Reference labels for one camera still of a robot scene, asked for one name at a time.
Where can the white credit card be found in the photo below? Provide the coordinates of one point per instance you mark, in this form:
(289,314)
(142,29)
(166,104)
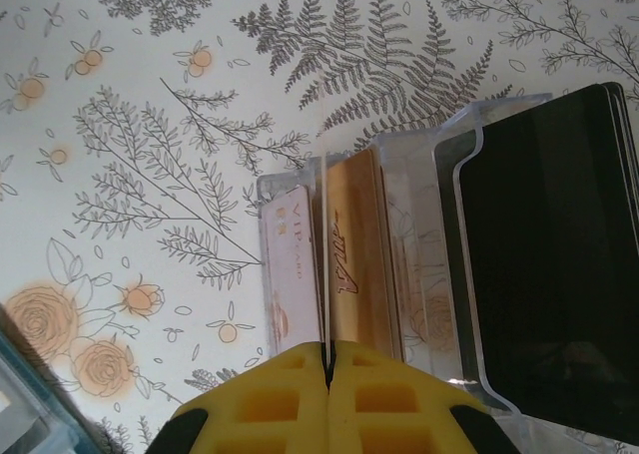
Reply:
(325,274)

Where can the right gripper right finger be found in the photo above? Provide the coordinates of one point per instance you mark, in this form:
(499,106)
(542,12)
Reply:
(399,414)

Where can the teal leather card holder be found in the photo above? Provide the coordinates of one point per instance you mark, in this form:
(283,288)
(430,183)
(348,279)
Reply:
(30,409)

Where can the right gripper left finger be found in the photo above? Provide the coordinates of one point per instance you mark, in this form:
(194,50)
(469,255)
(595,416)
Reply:
(249,414)

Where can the black card stack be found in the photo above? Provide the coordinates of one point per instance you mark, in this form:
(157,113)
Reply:
(549,274)

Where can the gold card stack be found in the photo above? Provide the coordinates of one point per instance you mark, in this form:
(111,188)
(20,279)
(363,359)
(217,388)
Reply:
(359,214)

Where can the floral table cover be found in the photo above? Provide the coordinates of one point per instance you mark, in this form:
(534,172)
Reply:
(150,125)

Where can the clear acrylic card organizer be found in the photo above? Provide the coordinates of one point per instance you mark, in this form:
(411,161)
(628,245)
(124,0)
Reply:
(424,199)

